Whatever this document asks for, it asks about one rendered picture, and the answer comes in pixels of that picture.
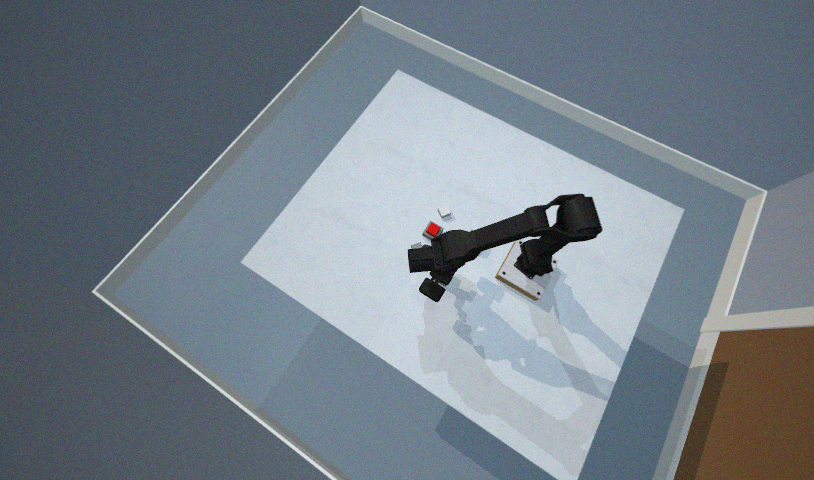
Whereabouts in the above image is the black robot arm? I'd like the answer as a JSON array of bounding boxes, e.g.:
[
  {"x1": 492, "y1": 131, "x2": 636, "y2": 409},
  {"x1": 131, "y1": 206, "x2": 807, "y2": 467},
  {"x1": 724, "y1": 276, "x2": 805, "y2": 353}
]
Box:
[{"x1": 408, "y1": 194, "x2": 603, "y2": 279}]

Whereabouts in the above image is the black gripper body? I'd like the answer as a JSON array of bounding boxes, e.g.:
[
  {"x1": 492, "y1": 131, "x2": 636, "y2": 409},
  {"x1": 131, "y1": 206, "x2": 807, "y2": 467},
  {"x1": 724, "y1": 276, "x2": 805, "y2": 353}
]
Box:
[{"x1": 419, "y1": 269, "x2": 457, "y2": 302}]

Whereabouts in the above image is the red button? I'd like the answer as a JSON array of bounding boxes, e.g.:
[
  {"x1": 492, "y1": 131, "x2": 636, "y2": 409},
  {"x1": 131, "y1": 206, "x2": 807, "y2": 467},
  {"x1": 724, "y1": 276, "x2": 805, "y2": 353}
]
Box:
[{"x1": 422, "y1": 221, "x2": 444, "y2": 240}]

